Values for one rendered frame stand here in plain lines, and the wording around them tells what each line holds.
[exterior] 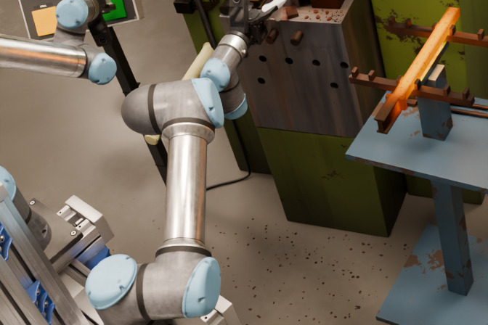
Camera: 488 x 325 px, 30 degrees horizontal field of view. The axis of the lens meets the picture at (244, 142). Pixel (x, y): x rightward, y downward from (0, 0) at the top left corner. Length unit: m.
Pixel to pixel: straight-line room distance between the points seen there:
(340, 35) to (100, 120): 1.70
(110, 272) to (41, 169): 2.04
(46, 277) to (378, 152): 0.92
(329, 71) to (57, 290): 1.04
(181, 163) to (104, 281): 0.29
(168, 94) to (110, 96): 2.09
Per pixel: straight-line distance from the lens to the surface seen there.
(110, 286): 1.85
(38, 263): 2.01
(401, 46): 2.76
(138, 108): 2.02
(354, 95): 2.66
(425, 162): 2.37
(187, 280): 1.81
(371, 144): 2.44
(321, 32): 2.54
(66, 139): 3.97
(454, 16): 2.36
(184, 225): 1.88
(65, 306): 2.11
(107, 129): 3.92
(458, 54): 2.72
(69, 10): 2.31
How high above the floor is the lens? 2.39
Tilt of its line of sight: 42 degrees down
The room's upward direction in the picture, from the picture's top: 19 degrees counter-clockwise
